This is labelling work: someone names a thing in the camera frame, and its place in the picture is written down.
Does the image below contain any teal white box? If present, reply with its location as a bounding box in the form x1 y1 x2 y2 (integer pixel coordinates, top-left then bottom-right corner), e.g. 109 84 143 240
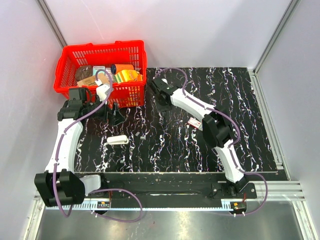
92 65 106 76

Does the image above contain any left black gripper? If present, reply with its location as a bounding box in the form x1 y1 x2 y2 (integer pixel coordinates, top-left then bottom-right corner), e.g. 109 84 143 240
83 93 126 127

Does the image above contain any aluminium frame rail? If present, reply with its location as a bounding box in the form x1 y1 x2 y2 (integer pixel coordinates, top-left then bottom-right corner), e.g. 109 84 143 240
32 180 307 202

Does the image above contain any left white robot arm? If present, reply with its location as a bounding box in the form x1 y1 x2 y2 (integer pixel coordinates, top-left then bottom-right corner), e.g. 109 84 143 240
34 84 125 207

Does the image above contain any orange bottle blue cap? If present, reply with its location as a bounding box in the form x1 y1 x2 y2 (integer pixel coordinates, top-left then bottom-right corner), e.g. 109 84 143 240
110 64 135 75

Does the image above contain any yellow orange snack box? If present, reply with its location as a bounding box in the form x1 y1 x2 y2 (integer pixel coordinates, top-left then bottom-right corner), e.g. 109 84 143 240
114 69 143 84

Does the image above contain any brown cardboard box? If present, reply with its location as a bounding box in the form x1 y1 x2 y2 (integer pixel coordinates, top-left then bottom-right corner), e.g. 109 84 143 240
77 72 110 87

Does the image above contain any red white staple box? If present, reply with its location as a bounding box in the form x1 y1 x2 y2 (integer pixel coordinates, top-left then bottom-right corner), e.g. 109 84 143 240
187 117 202 131

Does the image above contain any pink white small box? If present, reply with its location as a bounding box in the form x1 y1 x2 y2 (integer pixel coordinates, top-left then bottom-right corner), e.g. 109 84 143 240
105 67 114 81

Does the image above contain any red plastic shopping basket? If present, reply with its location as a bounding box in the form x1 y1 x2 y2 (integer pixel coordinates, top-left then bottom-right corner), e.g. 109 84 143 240
53 40 147 108

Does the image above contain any brown round cookie pack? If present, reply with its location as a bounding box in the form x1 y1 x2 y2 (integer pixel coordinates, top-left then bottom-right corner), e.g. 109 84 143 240
74 65 93 82

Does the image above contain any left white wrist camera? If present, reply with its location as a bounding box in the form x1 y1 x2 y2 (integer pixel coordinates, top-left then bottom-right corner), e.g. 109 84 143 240
96 84 111 102

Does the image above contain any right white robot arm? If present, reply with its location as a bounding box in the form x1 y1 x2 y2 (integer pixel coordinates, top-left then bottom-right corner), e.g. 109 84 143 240
150 79 248 198

